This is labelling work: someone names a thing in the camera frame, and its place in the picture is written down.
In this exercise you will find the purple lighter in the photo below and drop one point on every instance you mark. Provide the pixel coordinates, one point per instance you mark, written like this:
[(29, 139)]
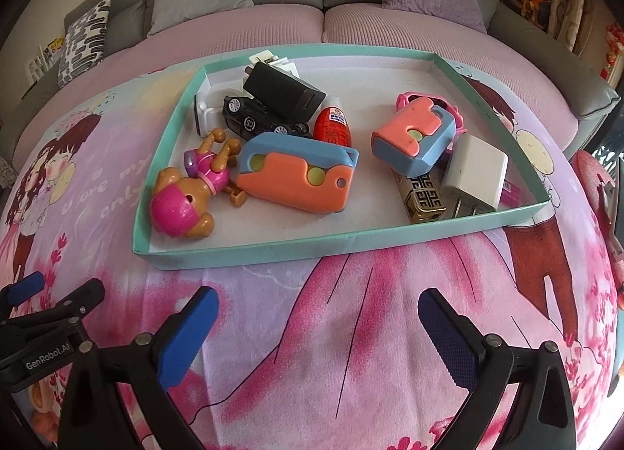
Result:
[(510, 195)]

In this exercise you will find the large orange blue toy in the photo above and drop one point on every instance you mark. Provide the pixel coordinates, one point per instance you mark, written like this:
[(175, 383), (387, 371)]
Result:
[(297, 172)]

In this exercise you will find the cream plastic hair clip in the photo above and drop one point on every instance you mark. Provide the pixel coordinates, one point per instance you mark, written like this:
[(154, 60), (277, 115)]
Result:
[(281, 63)]

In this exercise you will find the red glue bottle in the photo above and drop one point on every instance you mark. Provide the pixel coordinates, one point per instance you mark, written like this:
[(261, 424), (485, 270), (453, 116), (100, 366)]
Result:
[(331, 124)]

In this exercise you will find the gold patterned lighter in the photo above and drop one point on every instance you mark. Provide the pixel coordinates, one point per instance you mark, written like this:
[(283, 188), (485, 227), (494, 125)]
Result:
[(420, 197)]

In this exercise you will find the white power adapter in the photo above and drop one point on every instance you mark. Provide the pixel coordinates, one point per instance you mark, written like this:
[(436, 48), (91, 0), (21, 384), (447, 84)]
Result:
[(474, 175)]

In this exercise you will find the pink brown puppy toy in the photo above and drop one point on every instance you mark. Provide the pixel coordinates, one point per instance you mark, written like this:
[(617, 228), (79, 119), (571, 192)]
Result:
[(179, 205)]

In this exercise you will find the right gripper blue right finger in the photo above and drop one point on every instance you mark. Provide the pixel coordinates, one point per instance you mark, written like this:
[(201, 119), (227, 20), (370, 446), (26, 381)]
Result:
[(454, 336)]

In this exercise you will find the black power adapter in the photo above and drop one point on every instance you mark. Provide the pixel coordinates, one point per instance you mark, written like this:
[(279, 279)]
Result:
[(286, 96)]

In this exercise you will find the black toy car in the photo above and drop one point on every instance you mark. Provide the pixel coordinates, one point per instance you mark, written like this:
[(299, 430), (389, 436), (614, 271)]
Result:
[(248, 118)]

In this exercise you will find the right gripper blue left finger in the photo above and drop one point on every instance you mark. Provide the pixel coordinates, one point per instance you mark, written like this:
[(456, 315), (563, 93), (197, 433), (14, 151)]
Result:
[(181, 336)]

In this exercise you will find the black white patterned pillow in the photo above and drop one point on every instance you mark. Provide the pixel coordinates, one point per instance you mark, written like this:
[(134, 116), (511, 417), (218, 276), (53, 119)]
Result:
[(84, 43)]

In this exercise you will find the magazines behind sofa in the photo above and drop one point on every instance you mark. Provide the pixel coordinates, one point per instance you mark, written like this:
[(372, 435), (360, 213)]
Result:
[(45, 57)]

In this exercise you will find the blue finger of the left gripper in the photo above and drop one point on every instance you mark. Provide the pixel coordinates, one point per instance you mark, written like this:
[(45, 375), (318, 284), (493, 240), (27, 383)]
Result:
[(77, 304), (23, 290)]

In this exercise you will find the teal shallow box tray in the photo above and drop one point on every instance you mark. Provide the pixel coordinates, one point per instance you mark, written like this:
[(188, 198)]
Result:
[(367, 79)]

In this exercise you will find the pink sofa cover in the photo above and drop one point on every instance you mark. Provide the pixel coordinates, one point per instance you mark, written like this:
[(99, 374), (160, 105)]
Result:
[(279, 24)]

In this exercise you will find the small orange blue toy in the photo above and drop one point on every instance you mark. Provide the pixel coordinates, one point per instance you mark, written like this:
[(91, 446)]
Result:
[(413, 140)]

